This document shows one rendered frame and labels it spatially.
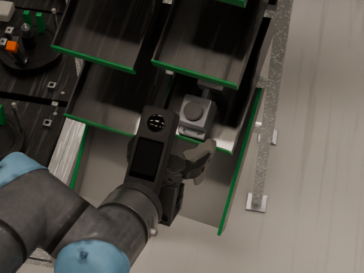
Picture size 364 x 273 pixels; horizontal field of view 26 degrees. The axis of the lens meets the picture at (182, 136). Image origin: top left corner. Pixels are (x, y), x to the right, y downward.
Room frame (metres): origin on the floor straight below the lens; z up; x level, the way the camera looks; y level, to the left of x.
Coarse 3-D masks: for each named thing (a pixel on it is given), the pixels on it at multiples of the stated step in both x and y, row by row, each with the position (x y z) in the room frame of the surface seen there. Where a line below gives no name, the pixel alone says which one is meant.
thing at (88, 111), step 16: (160, 16) 0.95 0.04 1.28; (160, 32) 0.93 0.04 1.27; (96, 64) 0.89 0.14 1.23; (144, 64) 0.88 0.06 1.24; (80, 80) 0.85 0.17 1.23; (96, 80) 0.86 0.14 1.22; (112, 80) 0.86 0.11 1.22; (128, 80) 0.86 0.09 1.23; (144, 80) 0.85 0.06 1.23; (160, 80) 0.84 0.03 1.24; (80, 96) 0.84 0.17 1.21; (96, 96) 0.84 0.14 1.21; (112, 96) 0.83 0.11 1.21; (128, 96) 0.83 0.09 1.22; (144, 96) 0.83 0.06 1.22; (64, 112) 0.80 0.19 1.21; (80, 112) 0.81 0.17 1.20; (96, 112) 0.81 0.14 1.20; (112, 112) 0.81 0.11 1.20; (128, 112) 0.80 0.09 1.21; (112, 128) 0.77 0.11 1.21; (128, 128) 0.78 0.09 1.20
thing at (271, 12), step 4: (164, 0) 0.88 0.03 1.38; (168, 0) 0.88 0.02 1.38; (268, 4) 0.86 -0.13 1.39; (268, 8) 0.85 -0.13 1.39; (272, 8) 0.85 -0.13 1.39; (276, 8) 0.85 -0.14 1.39; (268, 12) 0.85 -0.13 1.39; (272, 12) 0.85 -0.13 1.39; (264, 16) 0.85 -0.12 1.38; (268, 16) 0.85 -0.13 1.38; (272, 16) 0.85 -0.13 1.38; (168, 72) 0.88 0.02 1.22; (172, 72) 0.88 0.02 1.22; (260, 76) 0.86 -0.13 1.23; (260, 80) 0.85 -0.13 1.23; (264, 80) 0.85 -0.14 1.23; (256, 84) 0.85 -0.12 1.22; (260, 84) 0.85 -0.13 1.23; (264, 84) 0.85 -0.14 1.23
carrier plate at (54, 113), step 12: (24, 108) 1.01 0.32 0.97; (36, 108) 1.01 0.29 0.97; (48, 108) 1.01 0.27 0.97; (60, 108) 1.01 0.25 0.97; (24, 120) 0.97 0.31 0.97; (36, 120) 0.97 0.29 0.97; (60, 120) 0.97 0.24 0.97; (36, 132) 0.94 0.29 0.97; (48, 132) 0.94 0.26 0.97; (60, 132) 0.95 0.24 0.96; (36, 144) 0.92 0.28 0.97; (48, 144) 0.92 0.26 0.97; (36, 156) 0.89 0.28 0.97; (48, 156) 0.89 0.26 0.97
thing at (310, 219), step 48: (336, 0) 1.44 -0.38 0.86; (288, 48) 1.28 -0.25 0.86; (336, 48) 1.28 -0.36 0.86; (288, 96) 1.13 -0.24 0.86; (336, 96) 1.13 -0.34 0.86; (288, 144) 1.00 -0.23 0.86; (336, 144) 1.00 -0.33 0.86; (240, 192) 0.87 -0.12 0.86; (288, 192) 0.87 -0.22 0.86; (336, 192) 0.87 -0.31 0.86; (192, 240) 0.76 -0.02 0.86; (240, 240) 0.76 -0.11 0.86; (288, 240) 0.76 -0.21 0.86; (336, 240) 0.76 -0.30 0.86
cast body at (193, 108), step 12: (192, 96) 0.78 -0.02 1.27; (204, 96) 0.81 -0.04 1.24; (192, 108) 0.76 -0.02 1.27; (204, 108) 0.77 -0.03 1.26; (216, 108) 0.80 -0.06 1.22; (180, 120) 0.75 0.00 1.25; (192, 120) 0.75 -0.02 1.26; (204, 120) 0.75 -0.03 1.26; (180, 132) 0.75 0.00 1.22; (192, 132) 0.75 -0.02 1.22; (204, 132) 0.75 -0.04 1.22
